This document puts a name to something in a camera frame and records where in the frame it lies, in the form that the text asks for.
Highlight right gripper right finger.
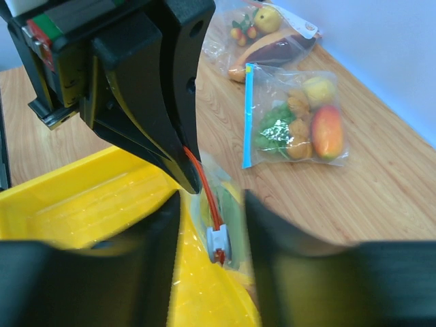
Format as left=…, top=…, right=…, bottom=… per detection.
left=244, top=191, right=435, bottom=326

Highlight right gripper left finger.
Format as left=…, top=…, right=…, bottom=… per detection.
left=1, top=192, right=181, bottom=326

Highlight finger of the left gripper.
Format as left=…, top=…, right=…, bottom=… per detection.
left=80, top=20, right=191, bottom=191
left=145, top=1, right=215, bottom=194

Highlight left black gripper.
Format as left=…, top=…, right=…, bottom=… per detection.
left=1, top=1, right=164, bottom=131

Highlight red-zip clear bag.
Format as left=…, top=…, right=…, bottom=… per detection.
left=183, top=146, right=259, bottom=308
left=202, top=1, right=321, bottom=83

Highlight fake small cherry tomatoes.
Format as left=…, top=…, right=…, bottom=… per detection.
left=230, top=12, right=259, bottom=47

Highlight fake yellow pear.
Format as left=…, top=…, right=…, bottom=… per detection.
left=254, top=6, right=282, bottom=34

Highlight fake purple sweet potato slice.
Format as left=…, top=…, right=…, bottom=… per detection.
left=228, top=28, right=321, bottom=82

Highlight fake brown walnuts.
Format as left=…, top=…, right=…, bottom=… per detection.
left=287, top=89, right=313, bottom=160

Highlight blue-zip clear bag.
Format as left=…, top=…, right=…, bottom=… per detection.
left=242, top=63, right=349, bottom=169

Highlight fake yellow potato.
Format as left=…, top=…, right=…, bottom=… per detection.
left=302, top=76, right=336, bottom=108

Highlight fake red-yellow mango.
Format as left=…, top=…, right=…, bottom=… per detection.
left=311, top=105, right=345, bottom=161

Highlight yellow plastic tray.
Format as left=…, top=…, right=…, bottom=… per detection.
left=1, top=147, right=260, bottom=326

